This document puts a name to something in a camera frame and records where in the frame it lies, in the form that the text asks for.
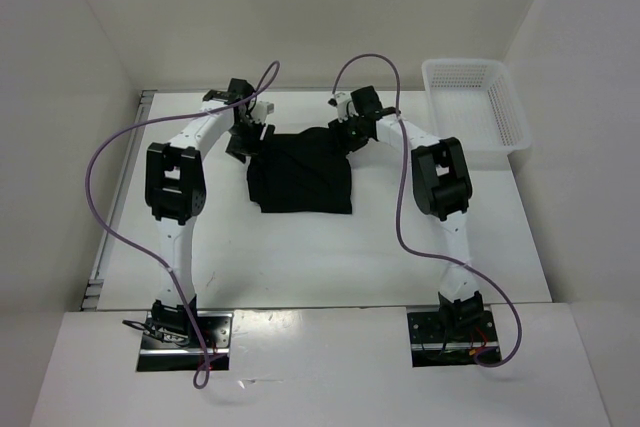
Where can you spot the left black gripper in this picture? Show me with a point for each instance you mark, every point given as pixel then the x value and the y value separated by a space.
pixel 241 150

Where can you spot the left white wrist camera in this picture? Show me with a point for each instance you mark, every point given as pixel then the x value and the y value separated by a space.
pixel 260 111

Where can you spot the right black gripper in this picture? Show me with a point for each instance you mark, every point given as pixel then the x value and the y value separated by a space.
pixel 338 130

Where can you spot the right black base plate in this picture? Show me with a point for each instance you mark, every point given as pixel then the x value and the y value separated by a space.
pixel 430 347

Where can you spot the black shorts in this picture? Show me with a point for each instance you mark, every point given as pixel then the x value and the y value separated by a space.
pixel 302 172

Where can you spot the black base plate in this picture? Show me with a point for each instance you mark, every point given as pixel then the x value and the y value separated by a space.
pixel 430 347
pixel 162 350

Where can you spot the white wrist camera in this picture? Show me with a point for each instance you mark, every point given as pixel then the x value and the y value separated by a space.
pixel 260 111
pixel 344 105

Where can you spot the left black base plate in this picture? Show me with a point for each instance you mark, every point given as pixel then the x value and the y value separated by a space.
pixel 162 350

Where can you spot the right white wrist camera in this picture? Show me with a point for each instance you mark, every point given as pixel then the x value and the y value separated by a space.
pixel 344 105

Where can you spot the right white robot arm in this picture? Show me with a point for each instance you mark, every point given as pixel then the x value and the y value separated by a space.
pixel 441 187

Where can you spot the white plastic basket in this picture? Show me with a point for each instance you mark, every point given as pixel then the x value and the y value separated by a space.
pixel 475 101

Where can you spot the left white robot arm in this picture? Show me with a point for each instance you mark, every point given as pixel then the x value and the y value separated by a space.
pixel 175 191

